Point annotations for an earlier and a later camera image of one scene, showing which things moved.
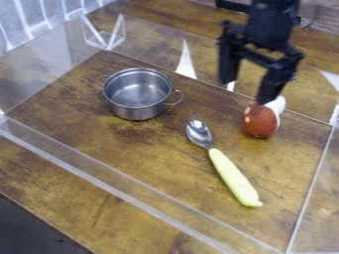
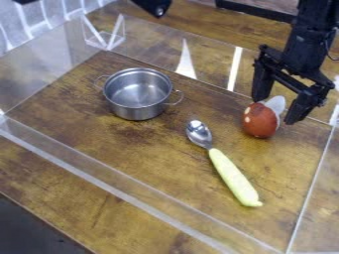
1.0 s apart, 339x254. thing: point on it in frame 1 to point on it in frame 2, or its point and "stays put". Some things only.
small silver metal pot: (138, 92) stays put
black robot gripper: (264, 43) to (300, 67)
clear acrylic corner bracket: (106, 39) stays put
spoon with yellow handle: (202, 133) stays put
